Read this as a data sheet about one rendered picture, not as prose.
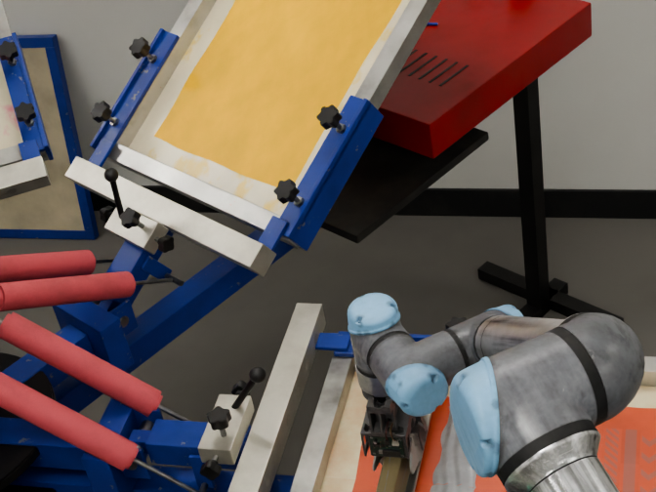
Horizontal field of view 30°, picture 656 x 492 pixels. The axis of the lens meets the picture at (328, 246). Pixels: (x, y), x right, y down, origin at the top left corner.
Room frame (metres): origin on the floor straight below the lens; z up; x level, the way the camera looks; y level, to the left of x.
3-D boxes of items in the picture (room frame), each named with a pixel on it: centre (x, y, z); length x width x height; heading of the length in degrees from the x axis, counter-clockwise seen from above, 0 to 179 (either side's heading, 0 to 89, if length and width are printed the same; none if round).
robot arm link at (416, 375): (1.25, -0.09, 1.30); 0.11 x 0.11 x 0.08; 18
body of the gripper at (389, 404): (1.34, -0.04, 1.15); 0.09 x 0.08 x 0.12; 160
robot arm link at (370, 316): (1.34, -0.05, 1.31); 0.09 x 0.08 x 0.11; 18
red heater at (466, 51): (2.56, -0.34, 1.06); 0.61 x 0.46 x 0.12; 130
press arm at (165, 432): (1.48, 0.27, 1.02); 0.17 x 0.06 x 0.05; 70
